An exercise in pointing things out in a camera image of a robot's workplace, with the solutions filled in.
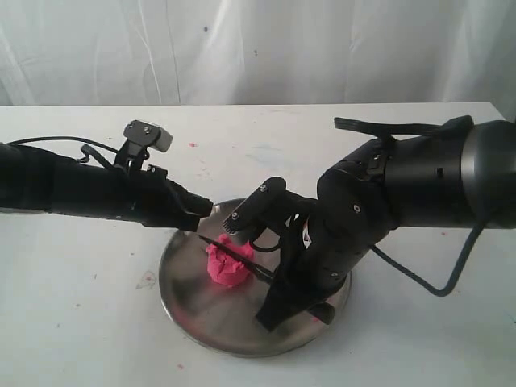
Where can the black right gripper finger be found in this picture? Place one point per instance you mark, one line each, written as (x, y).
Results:
(323, 312)
(284, 300)

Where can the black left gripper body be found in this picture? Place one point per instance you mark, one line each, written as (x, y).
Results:
(143, 192)

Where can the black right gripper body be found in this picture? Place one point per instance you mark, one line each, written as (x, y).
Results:
(315, 256)

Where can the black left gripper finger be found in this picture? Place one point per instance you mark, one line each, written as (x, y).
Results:
(190, 203)
(172, 218)

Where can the black knife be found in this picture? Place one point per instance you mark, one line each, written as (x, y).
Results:
(260, 272)

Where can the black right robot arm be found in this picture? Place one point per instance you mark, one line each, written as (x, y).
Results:
(457, 174)

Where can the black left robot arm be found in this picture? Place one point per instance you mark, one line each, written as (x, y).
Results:
(34, 180)

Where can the pink clay lump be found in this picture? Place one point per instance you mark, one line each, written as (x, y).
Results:
(222, 268)

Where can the round steel plate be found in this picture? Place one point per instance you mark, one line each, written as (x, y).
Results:
(216, 316)

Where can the white backdrop curtain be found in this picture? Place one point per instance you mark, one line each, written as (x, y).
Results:
(256, 52)

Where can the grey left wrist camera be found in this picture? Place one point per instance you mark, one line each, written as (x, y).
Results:
(148, 135)

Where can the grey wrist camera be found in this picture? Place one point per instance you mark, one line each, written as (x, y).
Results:
(247, 216)
(148, 135)

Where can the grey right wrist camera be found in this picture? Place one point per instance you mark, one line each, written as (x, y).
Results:
(247, 216)

